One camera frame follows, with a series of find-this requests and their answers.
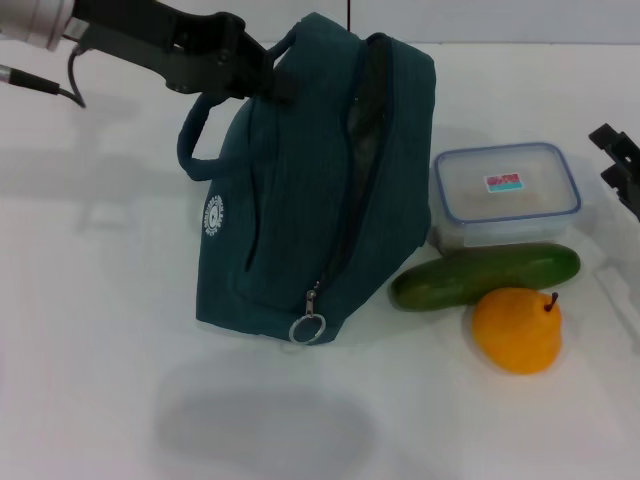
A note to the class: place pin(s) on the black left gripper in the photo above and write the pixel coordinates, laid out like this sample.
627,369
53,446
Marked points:
200,60

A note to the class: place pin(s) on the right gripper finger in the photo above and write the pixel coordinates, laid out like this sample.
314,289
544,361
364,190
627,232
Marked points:
617,142
630,195

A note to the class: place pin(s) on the clear blue-rimmed food container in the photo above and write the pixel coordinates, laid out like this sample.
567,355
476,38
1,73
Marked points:
505,200

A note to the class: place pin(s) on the teal fabric lunch bag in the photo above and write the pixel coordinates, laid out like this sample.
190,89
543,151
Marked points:
300,210

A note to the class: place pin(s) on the green cucumber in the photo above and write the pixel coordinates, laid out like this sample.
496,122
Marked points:
475,280

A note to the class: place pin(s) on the orange yellow pear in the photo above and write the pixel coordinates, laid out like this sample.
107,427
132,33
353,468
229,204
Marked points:
517,335

